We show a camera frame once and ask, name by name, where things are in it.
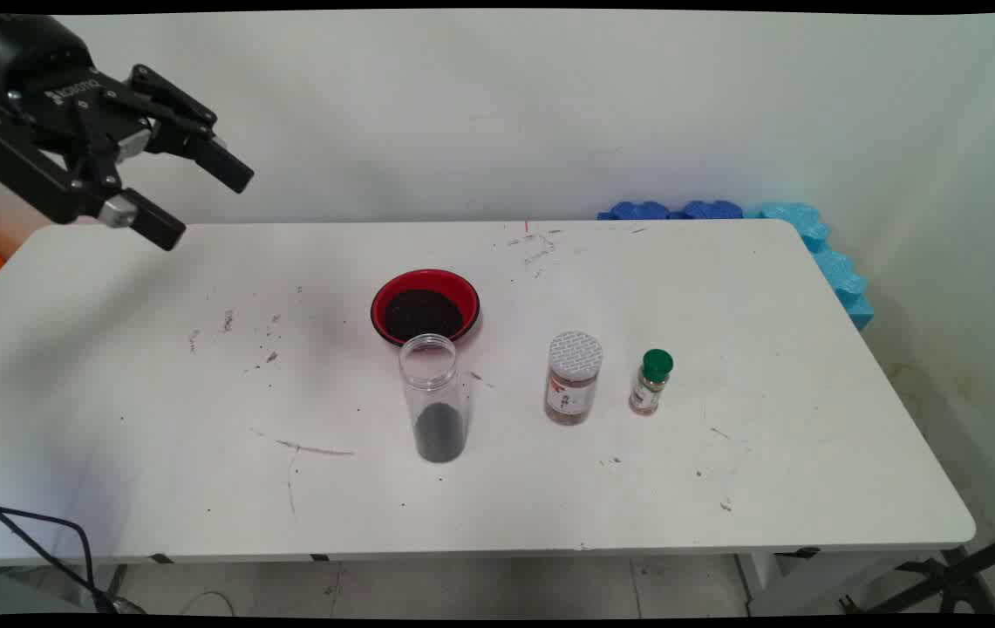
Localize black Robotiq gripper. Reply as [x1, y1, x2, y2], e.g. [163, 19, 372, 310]
[0, 13, 255, 252]

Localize clear tall plastic jar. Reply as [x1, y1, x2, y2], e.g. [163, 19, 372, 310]
[399, 333, 470, 463]

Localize black seeds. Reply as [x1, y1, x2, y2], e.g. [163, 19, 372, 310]
[414, 403, 468, 463]
[385, 290, 466, 343]

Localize red bowl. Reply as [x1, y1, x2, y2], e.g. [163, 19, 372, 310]
[370, 269, 481, 352]

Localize spice jar with white lid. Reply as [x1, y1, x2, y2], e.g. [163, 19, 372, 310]
[544, 331, 604, 427]

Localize dark blue foam mat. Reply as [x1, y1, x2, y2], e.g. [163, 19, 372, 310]
[680, 200, 744, 220]
[597, 201, 671, 221]

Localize small spice bottle green cap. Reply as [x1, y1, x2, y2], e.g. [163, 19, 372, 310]
[629, 349, 674, 416]

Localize light blue foam mat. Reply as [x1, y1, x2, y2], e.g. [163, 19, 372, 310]
[746, 201, 876, 331]

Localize black tripod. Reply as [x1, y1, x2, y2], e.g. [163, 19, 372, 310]
[837, 522, 995, 616]

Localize black floor cable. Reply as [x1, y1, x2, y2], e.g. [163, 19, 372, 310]
[0, 486, 140, 614]

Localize thin white floor cable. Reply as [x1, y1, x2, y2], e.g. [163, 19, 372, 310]
[179, 591, 236, 616]

